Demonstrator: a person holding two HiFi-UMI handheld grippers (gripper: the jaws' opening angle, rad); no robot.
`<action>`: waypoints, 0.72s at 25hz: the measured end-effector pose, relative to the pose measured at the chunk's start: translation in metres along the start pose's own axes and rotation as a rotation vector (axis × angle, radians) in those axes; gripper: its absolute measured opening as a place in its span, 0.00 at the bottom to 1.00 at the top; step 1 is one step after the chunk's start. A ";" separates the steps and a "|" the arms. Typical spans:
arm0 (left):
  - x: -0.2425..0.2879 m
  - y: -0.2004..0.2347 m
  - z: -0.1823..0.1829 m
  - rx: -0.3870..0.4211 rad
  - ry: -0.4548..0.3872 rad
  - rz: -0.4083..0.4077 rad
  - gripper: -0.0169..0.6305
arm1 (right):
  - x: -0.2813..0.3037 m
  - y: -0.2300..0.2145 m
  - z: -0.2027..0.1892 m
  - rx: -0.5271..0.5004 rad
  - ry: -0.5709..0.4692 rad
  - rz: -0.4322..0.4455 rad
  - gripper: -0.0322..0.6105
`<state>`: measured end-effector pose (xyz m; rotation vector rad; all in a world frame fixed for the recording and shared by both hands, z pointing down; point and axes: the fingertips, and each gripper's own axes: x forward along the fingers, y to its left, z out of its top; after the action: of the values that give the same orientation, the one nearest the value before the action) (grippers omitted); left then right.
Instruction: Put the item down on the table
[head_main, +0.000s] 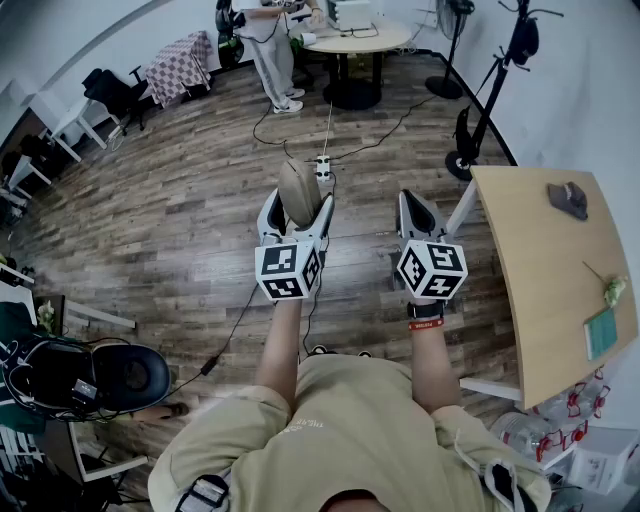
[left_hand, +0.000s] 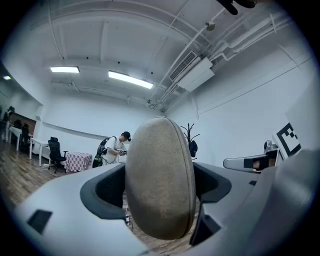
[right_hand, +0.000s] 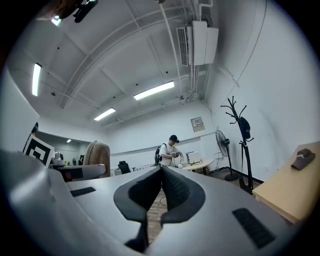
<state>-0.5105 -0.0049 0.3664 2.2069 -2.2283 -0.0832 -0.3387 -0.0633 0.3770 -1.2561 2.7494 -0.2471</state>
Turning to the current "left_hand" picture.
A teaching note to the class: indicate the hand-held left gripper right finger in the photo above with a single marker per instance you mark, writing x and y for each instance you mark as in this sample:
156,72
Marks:
237,205

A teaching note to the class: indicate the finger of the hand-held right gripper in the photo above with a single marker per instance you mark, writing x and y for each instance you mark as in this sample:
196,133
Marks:
235,163

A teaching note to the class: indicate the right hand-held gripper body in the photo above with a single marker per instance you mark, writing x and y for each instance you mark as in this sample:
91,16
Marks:
287,140

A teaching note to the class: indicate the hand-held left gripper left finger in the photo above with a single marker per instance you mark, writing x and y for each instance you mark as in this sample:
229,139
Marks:
62,200

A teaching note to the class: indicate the brown oval object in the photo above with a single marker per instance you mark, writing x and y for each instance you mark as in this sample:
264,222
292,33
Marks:
160,180

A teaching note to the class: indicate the checkered tablecloth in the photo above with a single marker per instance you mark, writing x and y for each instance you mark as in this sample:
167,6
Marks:
77,161

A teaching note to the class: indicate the black cap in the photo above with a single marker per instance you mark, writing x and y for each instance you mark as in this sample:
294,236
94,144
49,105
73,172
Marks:
193,148

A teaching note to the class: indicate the black office chair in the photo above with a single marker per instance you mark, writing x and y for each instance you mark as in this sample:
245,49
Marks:
54,150

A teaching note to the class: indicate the black coat rack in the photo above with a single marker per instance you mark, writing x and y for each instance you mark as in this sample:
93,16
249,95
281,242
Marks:
188,130

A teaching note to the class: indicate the white desk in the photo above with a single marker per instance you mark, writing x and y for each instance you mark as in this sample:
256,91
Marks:
40,143

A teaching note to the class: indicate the white power strip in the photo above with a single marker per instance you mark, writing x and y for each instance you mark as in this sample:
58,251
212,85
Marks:
127,219

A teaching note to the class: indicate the white ceiling air conditioner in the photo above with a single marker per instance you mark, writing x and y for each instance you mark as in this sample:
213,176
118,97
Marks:
195,72

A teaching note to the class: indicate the short ceiling light panel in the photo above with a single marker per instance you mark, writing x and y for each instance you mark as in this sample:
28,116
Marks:
64,69

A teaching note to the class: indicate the long ceiling light panel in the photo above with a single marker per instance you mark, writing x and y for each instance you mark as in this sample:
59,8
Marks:
130,79

